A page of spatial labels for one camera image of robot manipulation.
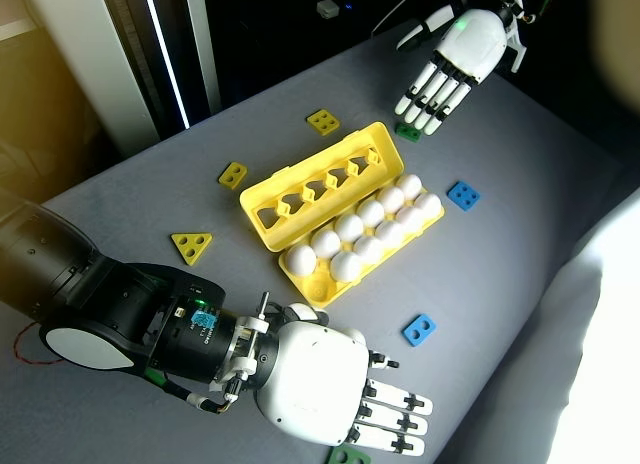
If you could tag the yellow two-hole block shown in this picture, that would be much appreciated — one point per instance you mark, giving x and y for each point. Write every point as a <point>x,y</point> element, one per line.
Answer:
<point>233,174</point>

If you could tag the yellow plastic egg carton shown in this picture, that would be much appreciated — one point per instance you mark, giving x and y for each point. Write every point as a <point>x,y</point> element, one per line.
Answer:
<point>317,286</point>

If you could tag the yellow four-hole block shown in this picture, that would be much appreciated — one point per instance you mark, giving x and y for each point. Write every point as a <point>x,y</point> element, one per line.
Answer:
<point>323,121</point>

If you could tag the white plastic egg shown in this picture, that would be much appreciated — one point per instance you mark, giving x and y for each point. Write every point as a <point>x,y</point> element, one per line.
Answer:
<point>428,202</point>
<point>346,266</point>
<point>411,218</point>
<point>371,212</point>
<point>300,260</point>
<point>325,243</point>
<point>348,226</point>
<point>368,249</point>
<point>390,198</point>
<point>390,232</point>
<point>410,185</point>

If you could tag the green two-hole block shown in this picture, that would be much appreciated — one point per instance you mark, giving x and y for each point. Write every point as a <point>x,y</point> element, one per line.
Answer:
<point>406,133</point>

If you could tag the blue four-hole block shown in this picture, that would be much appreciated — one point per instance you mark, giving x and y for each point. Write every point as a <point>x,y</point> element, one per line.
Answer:
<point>463,195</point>

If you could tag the yellow triangular three-hole block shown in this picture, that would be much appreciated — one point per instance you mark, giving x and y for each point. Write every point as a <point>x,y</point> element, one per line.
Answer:
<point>191,245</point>

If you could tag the small white power adapter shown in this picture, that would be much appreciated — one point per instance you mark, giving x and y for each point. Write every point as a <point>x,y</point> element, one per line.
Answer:
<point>327,8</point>

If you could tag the frame post with light strip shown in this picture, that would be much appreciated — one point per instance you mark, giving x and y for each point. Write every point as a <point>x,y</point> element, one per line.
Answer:
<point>75,59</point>

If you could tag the green four-hole block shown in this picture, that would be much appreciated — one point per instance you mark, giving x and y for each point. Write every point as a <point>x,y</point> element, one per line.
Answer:
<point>337,456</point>

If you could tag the blue two-hole block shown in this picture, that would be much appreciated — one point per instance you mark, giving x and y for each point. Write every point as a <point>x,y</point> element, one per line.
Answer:
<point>409,334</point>

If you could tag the grey table cloth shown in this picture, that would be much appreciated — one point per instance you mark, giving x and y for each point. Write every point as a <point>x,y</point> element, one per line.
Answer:
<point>500,259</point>

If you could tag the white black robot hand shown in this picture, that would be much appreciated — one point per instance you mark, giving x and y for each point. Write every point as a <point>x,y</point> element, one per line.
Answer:
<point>475,44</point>
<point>315,379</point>

